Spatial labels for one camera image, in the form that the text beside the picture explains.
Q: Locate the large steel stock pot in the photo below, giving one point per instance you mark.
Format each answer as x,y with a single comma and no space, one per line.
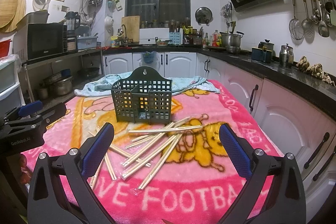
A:
230,39

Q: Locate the dark green utensil basket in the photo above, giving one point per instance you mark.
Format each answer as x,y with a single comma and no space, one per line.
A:
143,97

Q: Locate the wooden cutting board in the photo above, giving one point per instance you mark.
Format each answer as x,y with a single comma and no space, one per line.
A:
132,24

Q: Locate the blender jug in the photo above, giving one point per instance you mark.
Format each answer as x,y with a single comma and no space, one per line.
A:
72,22

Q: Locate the hanging steel ladle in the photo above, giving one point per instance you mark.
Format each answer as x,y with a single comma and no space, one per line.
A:
306,23

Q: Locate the steel kettle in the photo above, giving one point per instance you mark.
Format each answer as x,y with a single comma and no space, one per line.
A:
286,56

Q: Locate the white bread box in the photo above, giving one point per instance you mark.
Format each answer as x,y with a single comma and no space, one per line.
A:
149,35

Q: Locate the hanging steel pot lid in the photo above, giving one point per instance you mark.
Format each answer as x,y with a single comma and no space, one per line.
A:
203,15

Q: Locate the pink cartoon blanket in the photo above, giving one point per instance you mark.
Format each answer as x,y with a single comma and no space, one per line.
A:
196,184

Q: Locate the hanging wire skimmer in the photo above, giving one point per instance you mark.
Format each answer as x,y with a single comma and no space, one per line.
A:
295,27

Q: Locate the teal container yellow rim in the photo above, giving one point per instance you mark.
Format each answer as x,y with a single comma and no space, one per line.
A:
261,54

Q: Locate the round bamboo board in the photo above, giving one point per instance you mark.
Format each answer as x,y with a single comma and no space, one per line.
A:
12,11

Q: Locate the steel pot on shelf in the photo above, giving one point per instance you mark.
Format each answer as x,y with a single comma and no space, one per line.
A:
62,87

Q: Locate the ginger root pile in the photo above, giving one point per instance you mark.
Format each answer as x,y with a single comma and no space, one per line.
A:
315,70

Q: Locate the black microwave oven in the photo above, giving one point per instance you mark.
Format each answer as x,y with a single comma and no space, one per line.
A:
38,40

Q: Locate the light blue cloth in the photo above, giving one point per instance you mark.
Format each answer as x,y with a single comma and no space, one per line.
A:
102,87

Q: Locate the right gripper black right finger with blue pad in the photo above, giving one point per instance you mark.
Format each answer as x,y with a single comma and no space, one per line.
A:
285,201

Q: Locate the wooden chopstick pair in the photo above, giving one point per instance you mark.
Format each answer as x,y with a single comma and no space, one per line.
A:
151,142
95,177
159,130
118,150
160,163
148,158

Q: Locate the light blue utensil holder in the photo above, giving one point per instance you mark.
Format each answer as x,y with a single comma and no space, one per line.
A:
175,36

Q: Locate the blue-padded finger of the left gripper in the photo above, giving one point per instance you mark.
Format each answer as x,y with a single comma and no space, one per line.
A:
30,108

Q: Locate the dark small pot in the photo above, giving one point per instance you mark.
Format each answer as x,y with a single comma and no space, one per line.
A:
267,44

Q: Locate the blue plastic dish bin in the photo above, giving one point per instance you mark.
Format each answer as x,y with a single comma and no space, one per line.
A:
86,42

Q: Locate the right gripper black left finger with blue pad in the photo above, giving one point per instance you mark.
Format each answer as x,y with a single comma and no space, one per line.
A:
59,191

